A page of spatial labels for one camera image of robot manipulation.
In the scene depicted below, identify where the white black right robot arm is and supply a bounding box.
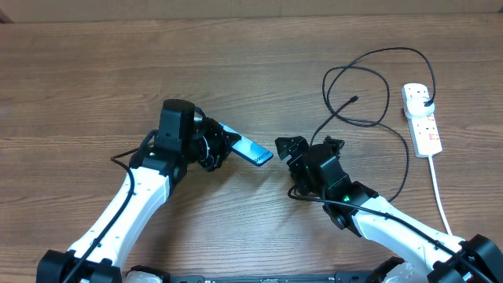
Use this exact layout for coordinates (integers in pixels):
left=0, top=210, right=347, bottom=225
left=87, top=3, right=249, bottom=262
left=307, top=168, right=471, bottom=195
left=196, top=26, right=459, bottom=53
left=275, top=136, right=502, bottom=282

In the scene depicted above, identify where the black charger cable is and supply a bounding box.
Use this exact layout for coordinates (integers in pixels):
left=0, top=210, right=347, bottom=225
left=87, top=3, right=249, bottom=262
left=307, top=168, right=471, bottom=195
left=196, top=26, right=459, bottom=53
left=309, top=46, right=437, bottom=203

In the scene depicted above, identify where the blue Galaxy smartphone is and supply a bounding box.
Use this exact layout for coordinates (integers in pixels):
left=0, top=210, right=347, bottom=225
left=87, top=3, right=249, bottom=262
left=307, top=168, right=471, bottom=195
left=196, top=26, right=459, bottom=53
left=220, top=123, right=274, bottom=167

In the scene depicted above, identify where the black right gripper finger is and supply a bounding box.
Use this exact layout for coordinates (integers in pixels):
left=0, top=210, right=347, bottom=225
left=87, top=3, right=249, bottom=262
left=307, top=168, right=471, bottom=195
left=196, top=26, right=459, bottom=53
left=323, top=136, right=345, bottom=149
left=274, top=136, right=309, bottom=160

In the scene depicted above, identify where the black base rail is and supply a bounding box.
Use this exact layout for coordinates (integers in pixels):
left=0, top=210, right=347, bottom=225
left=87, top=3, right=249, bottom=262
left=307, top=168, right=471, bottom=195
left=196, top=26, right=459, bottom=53
left=121, top=269, right=394, bottom=283

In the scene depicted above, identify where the white power strip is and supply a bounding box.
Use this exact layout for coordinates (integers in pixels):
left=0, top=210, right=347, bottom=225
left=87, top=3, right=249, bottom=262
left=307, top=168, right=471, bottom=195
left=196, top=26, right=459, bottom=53
left=402, top=83, right=442, bottom=158

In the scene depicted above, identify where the white power strip cord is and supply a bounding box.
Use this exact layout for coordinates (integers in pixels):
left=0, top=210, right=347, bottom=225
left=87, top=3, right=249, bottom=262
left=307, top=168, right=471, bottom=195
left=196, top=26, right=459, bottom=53
left=427, top=155, right=453, bottom=236

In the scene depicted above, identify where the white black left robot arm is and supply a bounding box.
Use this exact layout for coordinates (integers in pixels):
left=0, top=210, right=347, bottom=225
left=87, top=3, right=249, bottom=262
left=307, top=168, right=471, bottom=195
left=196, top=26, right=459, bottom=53
left=36, top=99, right=241, bottom=282

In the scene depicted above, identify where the white charger plug adapter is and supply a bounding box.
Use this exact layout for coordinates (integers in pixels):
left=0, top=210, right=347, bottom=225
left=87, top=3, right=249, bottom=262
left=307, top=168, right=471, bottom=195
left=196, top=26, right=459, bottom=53
left=404, top=96, right=435, bottom=119

